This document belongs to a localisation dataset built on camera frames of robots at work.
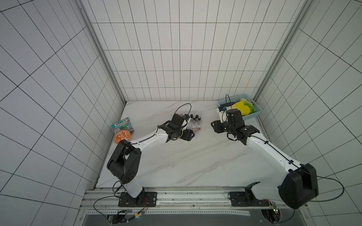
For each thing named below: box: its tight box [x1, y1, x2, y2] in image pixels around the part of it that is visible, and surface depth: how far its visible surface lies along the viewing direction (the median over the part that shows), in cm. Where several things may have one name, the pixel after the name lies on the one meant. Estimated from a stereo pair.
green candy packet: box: [111, 116, 135, 135], surface depth 103 cm
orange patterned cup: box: [113, 129, 132, 145], surface depth 97 cm
